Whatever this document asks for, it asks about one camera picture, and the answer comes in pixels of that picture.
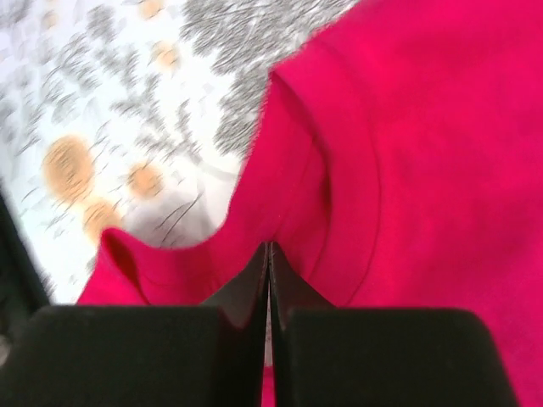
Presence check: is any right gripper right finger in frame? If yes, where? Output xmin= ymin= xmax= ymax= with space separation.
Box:
xmin=269 ymin=243 xmax=518 ymax=406

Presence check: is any floral patterned table mat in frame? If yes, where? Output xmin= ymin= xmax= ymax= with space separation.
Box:
xmin=1 ymin=1 xmax=350 ymax=304

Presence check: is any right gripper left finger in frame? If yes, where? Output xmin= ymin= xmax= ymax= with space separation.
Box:
xmin=1 ymin=245 xmax=268 ymax=406

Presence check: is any crimson t-shirt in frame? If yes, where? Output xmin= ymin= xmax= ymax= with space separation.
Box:
xmin=79 ymin=1 xmax=542 ymax=406

